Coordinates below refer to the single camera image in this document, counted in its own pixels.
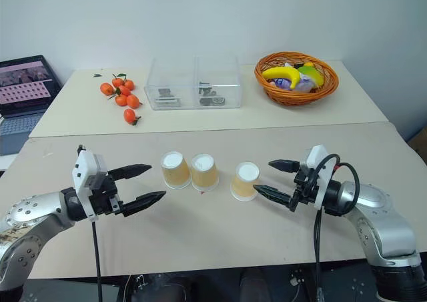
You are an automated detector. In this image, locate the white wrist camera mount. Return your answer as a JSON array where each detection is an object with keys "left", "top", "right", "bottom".
[
  {"left": 71, "top": 148, "right": 110, "bottom": 222},
  {"left": 305, "top": 145, "right": 342, "bottom": 211}
]

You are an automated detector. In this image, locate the clear plastic box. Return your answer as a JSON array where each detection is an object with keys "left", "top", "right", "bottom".
[{"left": 143, "top": 55, "right": 242, "bottom": 111}]

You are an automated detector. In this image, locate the dark rounded shape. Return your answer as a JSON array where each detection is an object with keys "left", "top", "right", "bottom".
[{"left": 126, "top": 273, "right": 188, "bottom": 302}]

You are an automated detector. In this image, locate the green yellow toy mango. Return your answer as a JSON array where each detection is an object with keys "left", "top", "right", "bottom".
[{"left": 296, "top": 61, "right": 326, "bottom": 89}]

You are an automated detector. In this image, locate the yellow toy banana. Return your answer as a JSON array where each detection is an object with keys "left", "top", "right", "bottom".
[{"left": 261, "top": 66, "right": 303, "bottom": 90}]

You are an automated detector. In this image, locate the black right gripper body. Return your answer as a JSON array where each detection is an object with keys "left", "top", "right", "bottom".
[{"left": 289, "top": 168, "right": 320, "bottom": 213}]

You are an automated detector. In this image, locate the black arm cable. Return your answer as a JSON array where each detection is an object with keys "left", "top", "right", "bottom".
[
  {"left": 306, "top": 153, "right": 361, "bottom": 302},
  {"left": 77, "top": 144, "right": 103, "bottom": 302}
]

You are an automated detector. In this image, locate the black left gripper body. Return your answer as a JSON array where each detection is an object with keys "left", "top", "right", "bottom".
[{"left": 88, "top": 174, "right": 127, "bottom": 217}]

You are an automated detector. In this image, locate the open laptop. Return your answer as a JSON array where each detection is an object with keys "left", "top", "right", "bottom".
[{"left": 0, "top": 55, "right": 63, "bottom": 157}]

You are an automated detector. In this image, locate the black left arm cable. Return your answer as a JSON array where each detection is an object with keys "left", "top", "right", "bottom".
[{"left": 77, "top": 144, "right": 103, "bottom": 302}]

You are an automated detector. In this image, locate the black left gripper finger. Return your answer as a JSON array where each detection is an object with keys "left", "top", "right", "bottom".
[
  {"left": 121, "top": 190, "right": 167, "bottom": 217},
  {"left": 107, "top": 163, "right": 153, "bottom": 183}
]

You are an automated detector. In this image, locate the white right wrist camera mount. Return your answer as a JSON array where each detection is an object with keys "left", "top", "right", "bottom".
[{"left": 305, "top": 145, "right": 342, "bottom": 211}]

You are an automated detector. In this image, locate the purple white packet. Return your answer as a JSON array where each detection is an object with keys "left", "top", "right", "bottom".
[{"left": 270, "top": 76, "right": 315, "bottom": 93}]

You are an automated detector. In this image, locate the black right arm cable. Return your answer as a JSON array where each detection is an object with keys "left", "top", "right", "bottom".
[{"left": 306, "top": 153, "right": 361, "bottom": 302}]

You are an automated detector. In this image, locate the orange wicker basket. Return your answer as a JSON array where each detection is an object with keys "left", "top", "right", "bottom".
[{"left": 254, "top": 51, "right": 340, "bottom": 107}]

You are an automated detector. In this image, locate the tan paper cup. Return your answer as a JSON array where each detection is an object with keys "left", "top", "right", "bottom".
[
  {"left": 190, "top": 153, "right": 220, "bottom": 193},
  {"left": 230, "top": 162, "right": 261, "bottom": 202},
  {"left": 160, "top": 151, "right": 192, "bottom": 190}
]

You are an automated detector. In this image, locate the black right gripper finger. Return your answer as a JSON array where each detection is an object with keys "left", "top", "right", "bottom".
[
  {"left": 252, "top": 183, "right": 295, "bottom": 206},
  {"left": 268, "top": 159, "right": 302, "bottom": 174}
]

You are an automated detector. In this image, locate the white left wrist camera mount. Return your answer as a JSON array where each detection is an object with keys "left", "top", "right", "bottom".
[{"left": 71, "top": 148, "right": 110, "bottom": 222}]

